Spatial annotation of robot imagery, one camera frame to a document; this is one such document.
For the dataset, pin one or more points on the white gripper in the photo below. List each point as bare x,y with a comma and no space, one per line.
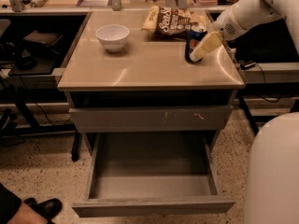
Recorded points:
226,24

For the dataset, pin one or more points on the blue pepsi can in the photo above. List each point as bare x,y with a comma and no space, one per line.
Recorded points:
195,35

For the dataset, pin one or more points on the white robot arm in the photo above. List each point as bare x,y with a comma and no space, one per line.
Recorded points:
244,15

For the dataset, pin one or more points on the grey drawer cabinet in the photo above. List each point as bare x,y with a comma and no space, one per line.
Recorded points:
147,72

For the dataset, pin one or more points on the closed grey top drawer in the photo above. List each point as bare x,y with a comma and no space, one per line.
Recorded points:
150,119

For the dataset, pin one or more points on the open grey middle drawer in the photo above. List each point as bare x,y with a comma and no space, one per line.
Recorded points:
144,174

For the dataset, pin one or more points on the small black adapter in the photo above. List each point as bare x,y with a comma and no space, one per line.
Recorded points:
247,65

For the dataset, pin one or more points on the brown sea salt chip bag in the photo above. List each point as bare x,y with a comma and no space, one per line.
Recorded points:
172,22

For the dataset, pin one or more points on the black table leg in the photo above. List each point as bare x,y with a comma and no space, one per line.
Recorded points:
250,118

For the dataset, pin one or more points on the white ceramic bowl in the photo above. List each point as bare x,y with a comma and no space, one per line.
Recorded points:
113,37

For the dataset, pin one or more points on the black shoe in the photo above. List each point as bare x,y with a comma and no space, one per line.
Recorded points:
48,209

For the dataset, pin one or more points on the person's leg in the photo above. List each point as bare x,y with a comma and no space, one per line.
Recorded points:
14,211

